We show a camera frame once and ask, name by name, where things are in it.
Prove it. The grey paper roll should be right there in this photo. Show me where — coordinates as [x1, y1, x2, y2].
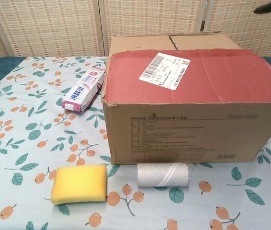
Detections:
[137, 162, 189, 188]

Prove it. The pink-white toothpaste box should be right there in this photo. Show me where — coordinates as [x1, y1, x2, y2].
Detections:
[62, 66, 107, 115]

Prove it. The floral print tablecloth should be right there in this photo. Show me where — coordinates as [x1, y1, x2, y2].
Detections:
[0, 55, 271, 230]

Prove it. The yellow sponge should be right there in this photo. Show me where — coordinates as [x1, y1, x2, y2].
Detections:
[50, 164, 107, 206]

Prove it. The large cardboard box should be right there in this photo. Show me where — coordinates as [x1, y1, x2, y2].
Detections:
[101, 31, 271, 166]

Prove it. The right black-silver robot hand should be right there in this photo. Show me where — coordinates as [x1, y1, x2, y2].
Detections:
[254, 0, 271, 14]

